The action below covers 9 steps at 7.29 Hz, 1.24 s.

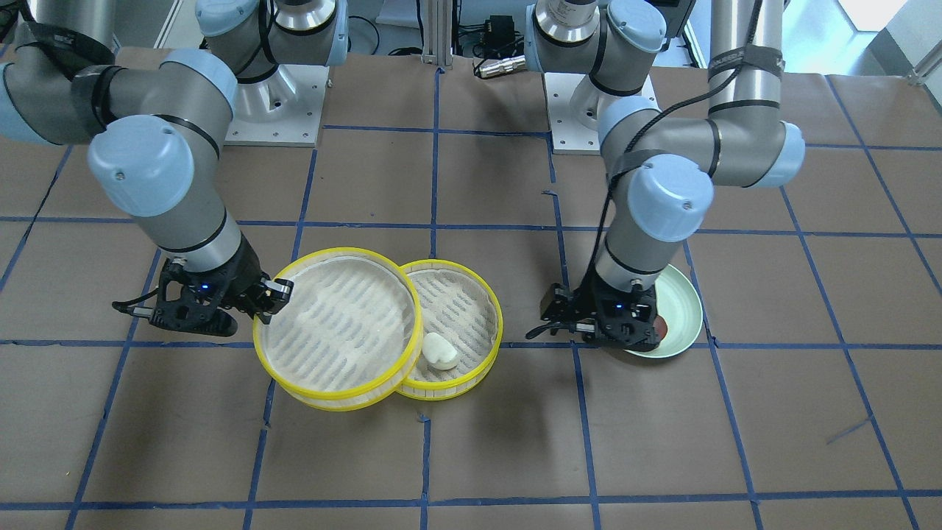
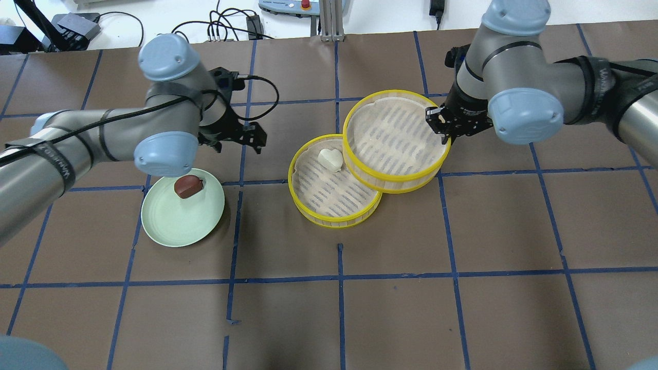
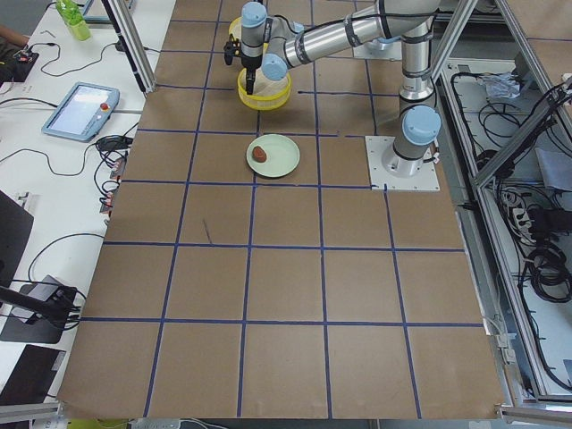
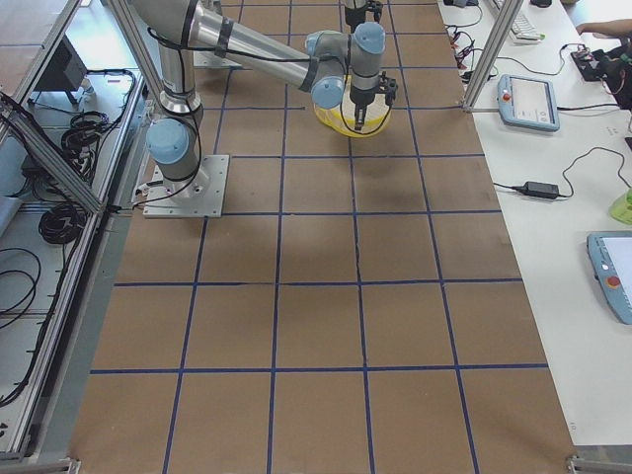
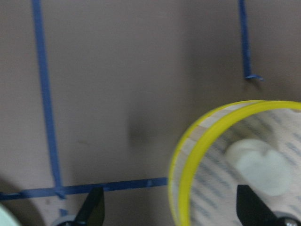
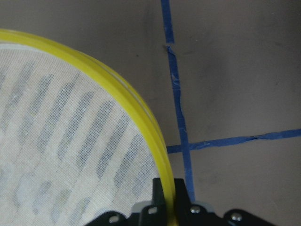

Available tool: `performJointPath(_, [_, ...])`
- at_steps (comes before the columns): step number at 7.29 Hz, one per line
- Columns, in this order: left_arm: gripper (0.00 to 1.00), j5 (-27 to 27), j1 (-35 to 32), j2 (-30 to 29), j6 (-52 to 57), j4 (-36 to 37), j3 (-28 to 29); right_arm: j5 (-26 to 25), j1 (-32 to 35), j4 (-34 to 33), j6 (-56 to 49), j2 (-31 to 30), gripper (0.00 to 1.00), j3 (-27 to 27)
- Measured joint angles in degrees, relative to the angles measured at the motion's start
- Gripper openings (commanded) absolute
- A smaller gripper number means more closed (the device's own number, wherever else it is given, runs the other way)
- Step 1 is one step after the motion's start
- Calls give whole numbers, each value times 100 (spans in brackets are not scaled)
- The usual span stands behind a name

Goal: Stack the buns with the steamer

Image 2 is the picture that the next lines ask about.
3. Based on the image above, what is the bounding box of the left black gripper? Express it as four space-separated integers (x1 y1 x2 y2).
198 66 268 155

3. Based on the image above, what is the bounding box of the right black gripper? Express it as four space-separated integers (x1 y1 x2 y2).
425 45 494 145

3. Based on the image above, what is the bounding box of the yellow steamer basket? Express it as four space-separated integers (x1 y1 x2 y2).
342 89 451 194
287 134 382 229

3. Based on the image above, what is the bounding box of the white bun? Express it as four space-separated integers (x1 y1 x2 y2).
317 148 344 173

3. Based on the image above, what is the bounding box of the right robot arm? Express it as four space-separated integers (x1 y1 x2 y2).
426 1 657 166

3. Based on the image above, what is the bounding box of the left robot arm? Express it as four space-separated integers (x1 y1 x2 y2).
1 33 267 245

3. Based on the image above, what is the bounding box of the brown bun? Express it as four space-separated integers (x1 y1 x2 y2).
173 175 204 199

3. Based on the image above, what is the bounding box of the light green plate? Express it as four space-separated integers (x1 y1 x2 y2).
140 169 226 248

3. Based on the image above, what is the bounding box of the black power brick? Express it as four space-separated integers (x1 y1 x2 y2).
245 14 265 40

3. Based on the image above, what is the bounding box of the black power adapter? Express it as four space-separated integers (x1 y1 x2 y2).
429 0 446 29

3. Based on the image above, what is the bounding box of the teach pendant with red button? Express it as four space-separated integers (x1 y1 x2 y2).
258 1 320 18

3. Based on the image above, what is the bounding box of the black device box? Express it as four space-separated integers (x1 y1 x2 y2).
52 12 101 41

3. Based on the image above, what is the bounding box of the aluminium frame post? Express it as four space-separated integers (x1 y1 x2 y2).
319 0 345 42

